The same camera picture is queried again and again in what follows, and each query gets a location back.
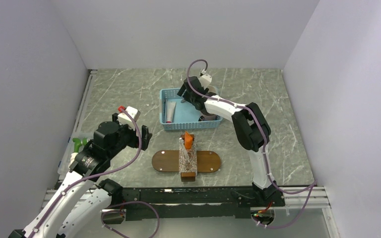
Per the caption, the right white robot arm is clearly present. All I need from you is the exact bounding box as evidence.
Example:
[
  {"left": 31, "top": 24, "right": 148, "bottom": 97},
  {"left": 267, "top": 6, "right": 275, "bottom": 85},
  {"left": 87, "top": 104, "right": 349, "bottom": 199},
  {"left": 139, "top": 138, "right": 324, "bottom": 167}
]
[{"left": 178, "top": 76, "right": 277, "bottom": 206}]

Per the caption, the brown oval wooden tray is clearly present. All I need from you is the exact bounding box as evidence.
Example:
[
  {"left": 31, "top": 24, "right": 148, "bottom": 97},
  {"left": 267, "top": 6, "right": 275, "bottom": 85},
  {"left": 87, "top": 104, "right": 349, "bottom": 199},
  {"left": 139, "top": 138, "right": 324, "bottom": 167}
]
[{"left": 151, "top": 150, "right": 221, "bottom": 173}]

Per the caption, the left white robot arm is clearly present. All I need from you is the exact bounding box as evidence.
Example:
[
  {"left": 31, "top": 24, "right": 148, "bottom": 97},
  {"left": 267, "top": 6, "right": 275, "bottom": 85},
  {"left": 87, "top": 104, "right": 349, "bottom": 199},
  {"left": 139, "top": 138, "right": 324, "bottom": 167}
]
[{"left": 9, "top": 107, "right": 152, "bottom": 238}]

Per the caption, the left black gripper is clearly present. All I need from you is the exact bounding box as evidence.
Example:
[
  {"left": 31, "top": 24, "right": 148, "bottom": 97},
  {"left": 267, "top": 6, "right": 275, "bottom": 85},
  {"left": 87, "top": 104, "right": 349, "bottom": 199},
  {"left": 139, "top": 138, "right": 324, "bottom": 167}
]
[{"left": 107, "top": 113, "right": 152, "bottom": 158}]

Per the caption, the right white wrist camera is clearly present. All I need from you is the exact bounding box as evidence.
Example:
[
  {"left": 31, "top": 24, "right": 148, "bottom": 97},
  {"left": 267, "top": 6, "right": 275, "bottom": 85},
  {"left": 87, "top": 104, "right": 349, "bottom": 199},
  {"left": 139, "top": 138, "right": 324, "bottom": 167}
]
[{"left": 198, "top": 69, "right": 212, "bottom": 89}]

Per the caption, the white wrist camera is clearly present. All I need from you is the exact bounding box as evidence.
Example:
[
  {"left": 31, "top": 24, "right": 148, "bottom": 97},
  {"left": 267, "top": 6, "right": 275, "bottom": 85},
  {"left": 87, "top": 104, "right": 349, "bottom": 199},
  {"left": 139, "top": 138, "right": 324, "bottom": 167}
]
[
  {"left": 117, "top": 106, "right": 140, "bottom": 130},
  {"left": 198, "top": 69, "right": 212, "bottom": 89}
]

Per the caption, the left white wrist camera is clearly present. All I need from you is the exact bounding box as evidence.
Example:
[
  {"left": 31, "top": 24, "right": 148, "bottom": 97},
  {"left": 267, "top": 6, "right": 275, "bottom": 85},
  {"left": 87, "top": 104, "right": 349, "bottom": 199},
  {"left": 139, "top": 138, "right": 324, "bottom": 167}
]
[{"left": 117, "top": 106, "right": 140, "bottom": 130}]

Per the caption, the blue plastic basket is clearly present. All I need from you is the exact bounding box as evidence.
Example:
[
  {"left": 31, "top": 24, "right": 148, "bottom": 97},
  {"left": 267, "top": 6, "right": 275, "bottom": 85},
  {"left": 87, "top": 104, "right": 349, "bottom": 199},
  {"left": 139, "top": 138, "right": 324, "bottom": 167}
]
[{"left": 159, "top": 88, "right": 223, "bottom": 131}]

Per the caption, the green white object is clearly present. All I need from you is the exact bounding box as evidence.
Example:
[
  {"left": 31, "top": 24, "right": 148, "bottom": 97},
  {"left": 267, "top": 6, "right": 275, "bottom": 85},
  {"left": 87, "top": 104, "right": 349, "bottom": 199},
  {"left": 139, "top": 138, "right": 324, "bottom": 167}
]
[{"left": 70, "top": 137, "right": 89, "bottom": 163}]

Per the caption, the white red toothpaste tube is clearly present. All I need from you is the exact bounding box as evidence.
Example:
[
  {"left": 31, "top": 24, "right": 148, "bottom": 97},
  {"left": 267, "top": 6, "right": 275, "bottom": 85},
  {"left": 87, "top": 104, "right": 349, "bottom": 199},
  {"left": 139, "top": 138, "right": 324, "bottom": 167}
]
[{"left": 165, "top": 101, "right": 177, "bottom": 123}]

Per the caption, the black base frame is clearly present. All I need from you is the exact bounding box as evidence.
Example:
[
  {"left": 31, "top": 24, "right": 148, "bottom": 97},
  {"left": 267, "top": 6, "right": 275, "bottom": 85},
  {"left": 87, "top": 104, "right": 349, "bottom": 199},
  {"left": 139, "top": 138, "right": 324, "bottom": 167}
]
[{"left": 108, "top": 185, "right": 285, "bottom": 221}]

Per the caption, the orange toothpaste tube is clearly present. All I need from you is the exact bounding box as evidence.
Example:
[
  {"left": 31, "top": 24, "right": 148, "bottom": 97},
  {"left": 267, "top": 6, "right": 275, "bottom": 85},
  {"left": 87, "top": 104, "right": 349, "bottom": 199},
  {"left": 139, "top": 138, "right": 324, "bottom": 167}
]
[{"left": 182, "top": 131, "right": 194, "bottom": 150}]

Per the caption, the clear acrylic toothbrush holder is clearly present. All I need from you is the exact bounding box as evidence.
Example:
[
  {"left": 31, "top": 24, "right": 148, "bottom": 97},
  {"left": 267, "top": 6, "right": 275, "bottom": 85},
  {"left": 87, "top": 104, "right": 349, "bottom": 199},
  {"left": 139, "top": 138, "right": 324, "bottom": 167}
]
[{"left": 179, "top": 140, "right": 197, "bottom": 182}]

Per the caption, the yellow mug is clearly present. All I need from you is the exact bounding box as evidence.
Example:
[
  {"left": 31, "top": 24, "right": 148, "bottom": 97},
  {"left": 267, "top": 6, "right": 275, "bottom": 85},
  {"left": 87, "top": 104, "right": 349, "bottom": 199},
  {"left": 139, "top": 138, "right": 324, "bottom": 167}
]
[{"left": 208, "top": 85, "right": 218, "bottom": 95}]

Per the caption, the purple mug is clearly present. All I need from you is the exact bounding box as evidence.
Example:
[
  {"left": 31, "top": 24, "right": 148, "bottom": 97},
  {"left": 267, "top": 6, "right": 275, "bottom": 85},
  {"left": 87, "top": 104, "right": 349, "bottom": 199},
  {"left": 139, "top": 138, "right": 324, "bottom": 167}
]
[{"left": 198, "top": 112, "right": 218, "bottom": 121}]

